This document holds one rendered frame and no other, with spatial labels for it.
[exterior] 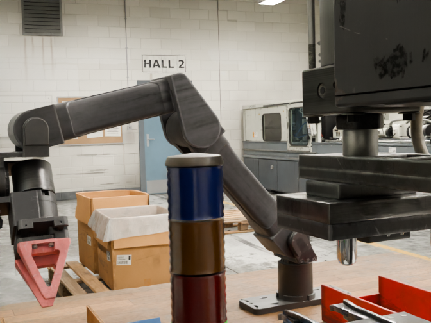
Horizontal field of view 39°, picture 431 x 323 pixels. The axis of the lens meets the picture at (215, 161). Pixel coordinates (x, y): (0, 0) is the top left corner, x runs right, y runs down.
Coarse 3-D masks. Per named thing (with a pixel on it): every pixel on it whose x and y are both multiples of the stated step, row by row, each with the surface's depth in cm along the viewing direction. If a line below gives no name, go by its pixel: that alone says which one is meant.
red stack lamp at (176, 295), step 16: (224, 272) 40; (176, 288) 39; (192, 288) 39; (208, 288) 39; (224, 288) 40; (176, 304) 39; (192, 304) 39; (208, 304) 39; (224, 304) 40; (176, 320) 39; (192, 320) 39; (208, 320) 39; (224, 320) 40
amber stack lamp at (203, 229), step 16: (176, 224) 39; (192, 224) 38; (208, 224) 39; (176, 240) 39; (192, 240) 38; (208, 240) 39; (224, 240) 40; (176, 256) 39; (192, 256) 38; (208, 256) 39; (224, 256) 40; (176, 272) 39; (192, 272) 38; (208, 272) 39
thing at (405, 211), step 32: (352, 128) 62; (320, 160) 64; (352, 160) 59; (384, 160) 54; (416, 160) 51; (320, 192) 62; (352, 192) 60; (384, 192) 62; (416, 192) 64; (288, 224) 63; (320, 224) 58; (352, 224) 58; (384, 224) 59; (416, 224) 61; (352, 256) 58
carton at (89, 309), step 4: (88, 308) 84; (88, 312) 84; (92, 312) 82; (88, 316) 84; (92, 316) 82; (96, 316) 80; (4, 320) 79; (88, 320) 84; (92, 320) 82; (96, 320) 79; (100, 320) 78
